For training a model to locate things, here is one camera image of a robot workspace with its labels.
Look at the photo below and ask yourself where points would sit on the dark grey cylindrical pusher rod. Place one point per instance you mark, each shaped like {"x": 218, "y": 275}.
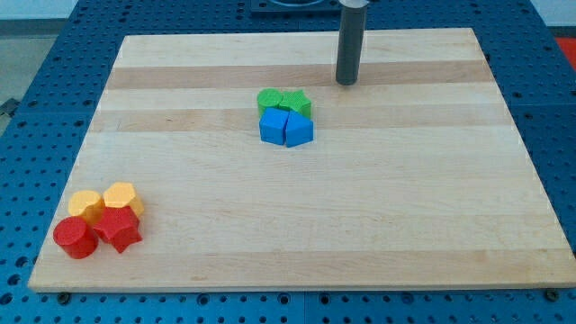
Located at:
{"x": 350, "y": 42}

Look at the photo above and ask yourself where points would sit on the silver rod mount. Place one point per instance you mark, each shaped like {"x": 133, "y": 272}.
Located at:
{"x": 354, "y": 3}

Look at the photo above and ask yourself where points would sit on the blue triangle block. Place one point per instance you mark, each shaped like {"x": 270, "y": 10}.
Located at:
{"x": 299, "y": 130}

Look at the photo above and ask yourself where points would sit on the green star block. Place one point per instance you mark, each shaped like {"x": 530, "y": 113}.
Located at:
{"x": 296, "y": 101}

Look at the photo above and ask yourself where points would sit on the green cylinder block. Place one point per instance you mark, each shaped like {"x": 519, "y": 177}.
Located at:
{"x": 268, "y": 97}

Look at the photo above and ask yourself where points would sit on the blue cube block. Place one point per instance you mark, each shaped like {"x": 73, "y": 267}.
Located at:
{"x": 272, "y": 126}

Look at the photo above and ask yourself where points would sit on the light wooden board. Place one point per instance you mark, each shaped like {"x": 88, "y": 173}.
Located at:
{"x": 417, "y": 177}

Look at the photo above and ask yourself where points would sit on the yellow hexagon block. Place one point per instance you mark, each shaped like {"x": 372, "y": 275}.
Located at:
{"x": 123, "y": 194}

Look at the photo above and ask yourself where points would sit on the red star block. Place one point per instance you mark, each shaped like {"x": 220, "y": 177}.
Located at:
{"x": 118, "y": 227}

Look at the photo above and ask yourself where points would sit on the yellow cylinder-like block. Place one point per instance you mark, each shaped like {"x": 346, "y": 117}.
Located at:
{"x": 86, "y": 204}

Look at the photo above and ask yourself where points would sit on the red cylinder block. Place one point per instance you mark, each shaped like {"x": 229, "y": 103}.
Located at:
{"x": 76, "y": 237}

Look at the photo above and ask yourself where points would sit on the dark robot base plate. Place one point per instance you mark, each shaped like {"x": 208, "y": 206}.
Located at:
{"x": 262, "y": 7}

